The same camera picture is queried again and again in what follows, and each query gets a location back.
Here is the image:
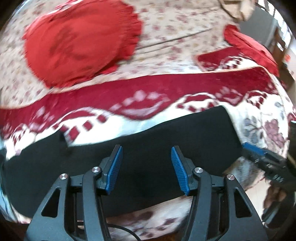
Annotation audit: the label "small red ruffled pillow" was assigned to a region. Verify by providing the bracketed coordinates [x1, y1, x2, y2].
[224, 25, 280, 77]

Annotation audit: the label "floral folded quilt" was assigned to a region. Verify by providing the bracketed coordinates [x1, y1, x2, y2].
[1, 1, 236, 108]

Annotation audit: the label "black pants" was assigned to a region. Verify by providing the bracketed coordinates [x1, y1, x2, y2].
[1, 106, 242, 218]

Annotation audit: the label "red heart-shaped pillow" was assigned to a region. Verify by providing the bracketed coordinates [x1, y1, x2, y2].
[23, 1, 142, 88]

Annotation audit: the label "red and white floral blanket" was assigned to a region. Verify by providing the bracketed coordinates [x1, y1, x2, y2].
[0, 46, 295, 240]

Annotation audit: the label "right hand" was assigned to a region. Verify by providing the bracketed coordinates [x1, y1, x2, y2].
[263, 185, 287, 209]

